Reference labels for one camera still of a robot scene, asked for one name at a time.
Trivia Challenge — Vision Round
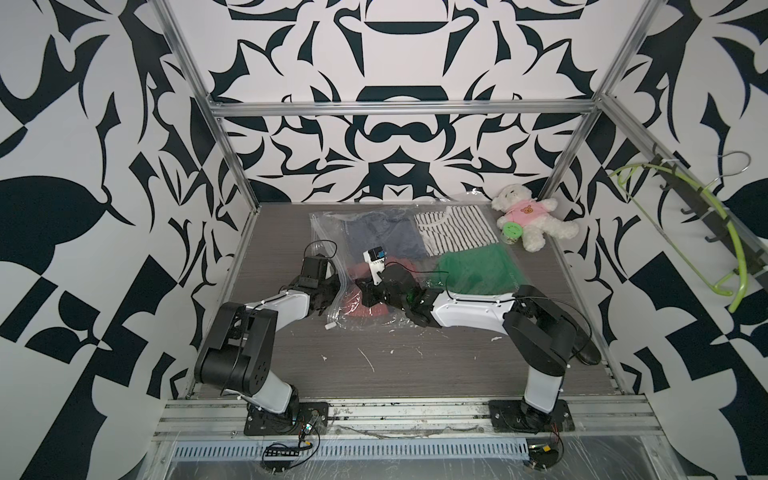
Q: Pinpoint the clear plastic vacuum bag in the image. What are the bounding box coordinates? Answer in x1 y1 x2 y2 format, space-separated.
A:
309 203 528 330

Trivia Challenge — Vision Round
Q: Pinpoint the red tank top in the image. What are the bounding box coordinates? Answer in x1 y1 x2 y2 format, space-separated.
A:
341 258 419 319

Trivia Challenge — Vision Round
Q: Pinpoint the blue tank top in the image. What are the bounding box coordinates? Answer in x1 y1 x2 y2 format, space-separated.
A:
342 211 428 260

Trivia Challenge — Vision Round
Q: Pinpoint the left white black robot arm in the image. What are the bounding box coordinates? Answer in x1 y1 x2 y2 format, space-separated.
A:
194 254 340 425

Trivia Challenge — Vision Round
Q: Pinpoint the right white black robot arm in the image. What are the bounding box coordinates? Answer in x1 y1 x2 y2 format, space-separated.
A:
355 262 602 433

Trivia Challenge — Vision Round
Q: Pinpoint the black white striped shirt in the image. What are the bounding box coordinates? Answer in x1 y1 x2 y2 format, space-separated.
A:
414 205 498 256

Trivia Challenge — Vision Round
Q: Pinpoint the green folded garment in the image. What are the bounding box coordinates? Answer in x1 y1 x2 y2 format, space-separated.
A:
429 244 528 295

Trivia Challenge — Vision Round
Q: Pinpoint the white teddy bear pink shirt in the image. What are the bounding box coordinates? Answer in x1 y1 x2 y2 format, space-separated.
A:
491 184 579 253

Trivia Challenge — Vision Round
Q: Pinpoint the black oval pad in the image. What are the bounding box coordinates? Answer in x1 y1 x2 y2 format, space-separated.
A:
571 327 602 366

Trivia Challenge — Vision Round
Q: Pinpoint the green clothes hanger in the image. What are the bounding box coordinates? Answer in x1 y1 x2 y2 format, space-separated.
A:
609 162 749 314

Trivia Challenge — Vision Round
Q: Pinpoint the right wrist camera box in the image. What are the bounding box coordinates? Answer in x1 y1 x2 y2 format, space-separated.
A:
363 246 387 285

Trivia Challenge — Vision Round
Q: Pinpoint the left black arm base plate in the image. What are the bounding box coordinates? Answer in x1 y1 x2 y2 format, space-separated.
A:
243 401 330 437

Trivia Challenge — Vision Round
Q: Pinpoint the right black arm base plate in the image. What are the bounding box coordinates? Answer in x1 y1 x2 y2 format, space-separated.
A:
488 399 575 434

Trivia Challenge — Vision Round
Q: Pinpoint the white slotted cable duct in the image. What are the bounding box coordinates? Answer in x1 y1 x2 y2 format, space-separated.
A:
173 438 529 462

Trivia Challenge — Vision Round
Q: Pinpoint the aluminium frame crossbar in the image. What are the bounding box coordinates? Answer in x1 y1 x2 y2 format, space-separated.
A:
209 99 595 118

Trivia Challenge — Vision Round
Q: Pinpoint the black wall hook rack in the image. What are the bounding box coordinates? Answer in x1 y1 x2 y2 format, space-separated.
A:
646 143 767 283

